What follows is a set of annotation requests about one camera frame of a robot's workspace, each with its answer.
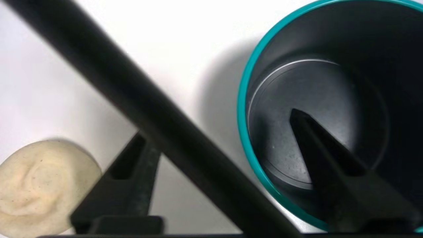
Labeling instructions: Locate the teal saucepan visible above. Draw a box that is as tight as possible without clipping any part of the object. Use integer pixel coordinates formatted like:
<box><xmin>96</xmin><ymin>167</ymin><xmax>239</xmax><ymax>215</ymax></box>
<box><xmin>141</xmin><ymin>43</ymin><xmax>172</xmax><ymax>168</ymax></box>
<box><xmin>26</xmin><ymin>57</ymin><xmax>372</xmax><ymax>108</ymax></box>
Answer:
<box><xmin>237</xmin><ymin>0</ymin><xmax>423</xmax><ymax>233</ymax></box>

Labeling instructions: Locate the white steamed bun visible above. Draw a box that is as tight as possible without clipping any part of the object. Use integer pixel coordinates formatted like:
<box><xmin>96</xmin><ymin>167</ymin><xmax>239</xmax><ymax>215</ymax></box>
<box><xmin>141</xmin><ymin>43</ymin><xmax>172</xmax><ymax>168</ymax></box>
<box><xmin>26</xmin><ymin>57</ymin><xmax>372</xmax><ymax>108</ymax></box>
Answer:
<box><xmin>0</xmin><ymin>139</ymin><xmax>102</xmax><ymax>238</ymax></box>

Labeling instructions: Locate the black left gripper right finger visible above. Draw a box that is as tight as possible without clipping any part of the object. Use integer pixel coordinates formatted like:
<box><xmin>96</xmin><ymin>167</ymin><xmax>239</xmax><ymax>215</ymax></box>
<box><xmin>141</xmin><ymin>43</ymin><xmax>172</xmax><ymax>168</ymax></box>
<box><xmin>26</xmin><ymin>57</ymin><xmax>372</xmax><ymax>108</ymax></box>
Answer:
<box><xmin>289</xmin><ymin>108</ymin><xmax>421</xmax><ymax>232</ymax></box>

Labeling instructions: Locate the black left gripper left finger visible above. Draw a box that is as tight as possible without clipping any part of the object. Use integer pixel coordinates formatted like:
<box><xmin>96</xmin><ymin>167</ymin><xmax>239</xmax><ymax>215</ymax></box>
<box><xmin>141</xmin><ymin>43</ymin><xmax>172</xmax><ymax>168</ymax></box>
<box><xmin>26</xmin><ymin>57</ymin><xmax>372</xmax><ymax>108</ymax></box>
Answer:
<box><xmin>70</xmin><ymin>132</ymin><xmax>162</xmax><ymax>232</ymax></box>

